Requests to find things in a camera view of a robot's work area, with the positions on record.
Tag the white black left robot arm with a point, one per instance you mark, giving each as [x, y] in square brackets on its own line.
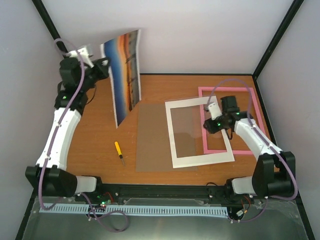
[49, 176]

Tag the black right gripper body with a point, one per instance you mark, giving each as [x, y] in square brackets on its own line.
[215, 128]

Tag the light blue cable duct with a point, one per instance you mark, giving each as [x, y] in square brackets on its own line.
[144, 210]

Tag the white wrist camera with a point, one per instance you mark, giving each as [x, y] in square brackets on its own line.
[214, 110]
[86, 52]

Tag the yellow black flathead screwdriver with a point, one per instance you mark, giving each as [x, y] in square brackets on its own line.
[119, 152]

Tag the black right frame post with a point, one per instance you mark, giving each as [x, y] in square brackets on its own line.
[281, 30]

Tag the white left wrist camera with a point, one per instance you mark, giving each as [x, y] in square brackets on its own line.
[86, 52]

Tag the black left frame post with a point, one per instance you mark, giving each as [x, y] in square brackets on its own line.
[50, 27]

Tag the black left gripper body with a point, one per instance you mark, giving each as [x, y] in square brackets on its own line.
[87, 83]

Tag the brown backing board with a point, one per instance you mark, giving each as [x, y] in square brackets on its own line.
[153, 152]

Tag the black frame post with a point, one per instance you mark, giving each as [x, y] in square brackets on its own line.
[50, 27]
[281, 30]

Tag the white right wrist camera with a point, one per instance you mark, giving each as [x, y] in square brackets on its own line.
[214, 110]

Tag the white mat board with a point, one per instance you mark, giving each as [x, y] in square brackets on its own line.
[199, 160]

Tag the black aluminium mounting rail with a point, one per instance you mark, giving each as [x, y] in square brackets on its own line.
[118, 193]

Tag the sunset photo print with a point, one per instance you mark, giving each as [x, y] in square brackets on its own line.
[124, 72]

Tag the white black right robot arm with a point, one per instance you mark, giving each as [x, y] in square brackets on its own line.
[274, 173]

